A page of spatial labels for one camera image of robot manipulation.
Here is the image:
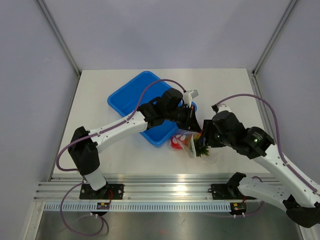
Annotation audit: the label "aluminium table edge rail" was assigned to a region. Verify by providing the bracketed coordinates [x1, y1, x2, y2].
[33, 174, 286, 202]

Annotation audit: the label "blue plastic tray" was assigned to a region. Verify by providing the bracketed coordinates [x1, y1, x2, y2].
[107, 71, 181, 148]

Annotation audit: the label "orange toy pineapple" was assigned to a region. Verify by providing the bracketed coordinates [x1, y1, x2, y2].
[193, 133, 210, 158]

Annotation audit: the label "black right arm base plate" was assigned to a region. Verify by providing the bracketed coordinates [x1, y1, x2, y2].
[207, 183, 256, 201]

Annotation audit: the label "aluminium frame post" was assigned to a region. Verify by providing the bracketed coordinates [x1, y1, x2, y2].
[35, 0, 82, 80]
[252, 0, 300, 77]

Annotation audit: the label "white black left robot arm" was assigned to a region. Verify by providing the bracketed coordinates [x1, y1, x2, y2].
[67, 88, 201, 199]

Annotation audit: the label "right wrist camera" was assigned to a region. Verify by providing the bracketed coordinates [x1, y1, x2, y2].
[211, 103, 232, 115]

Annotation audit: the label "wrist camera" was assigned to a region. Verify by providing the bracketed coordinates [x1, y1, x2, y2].
[211, 103, 232, 115]
[182, 90, 199, 107]

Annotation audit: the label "white slotted cable duct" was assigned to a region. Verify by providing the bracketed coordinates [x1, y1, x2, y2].
[44, 201, 231, 213]

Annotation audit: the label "clear zip top bag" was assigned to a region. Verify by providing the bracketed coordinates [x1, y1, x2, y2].
[167, 130, 219, 164]

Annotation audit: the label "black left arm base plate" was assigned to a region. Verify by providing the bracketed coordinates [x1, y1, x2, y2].
[79, 183, 125, 200]

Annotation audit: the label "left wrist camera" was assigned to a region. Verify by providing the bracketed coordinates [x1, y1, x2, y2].
[182, 90, 199, 107]

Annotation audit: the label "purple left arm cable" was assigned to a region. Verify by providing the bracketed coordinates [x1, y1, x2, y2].
[55, 78, 187, 237]

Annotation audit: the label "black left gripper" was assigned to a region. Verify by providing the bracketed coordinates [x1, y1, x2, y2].
[164, 104, 202, 133]

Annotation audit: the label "left aluminium frame post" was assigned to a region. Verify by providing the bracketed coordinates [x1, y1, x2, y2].
[35, 0, 82, 80]

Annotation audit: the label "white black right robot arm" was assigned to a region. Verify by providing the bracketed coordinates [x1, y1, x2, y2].
[199, 110, 320, 228]

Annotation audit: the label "right aluminium frame post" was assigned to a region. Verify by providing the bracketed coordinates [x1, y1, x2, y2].
[252, 0, 300, 77]

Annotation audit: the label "dark red toy pomegranate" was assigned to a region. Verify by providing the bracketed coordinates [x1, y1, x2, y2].
[169, 134, 183, 150]

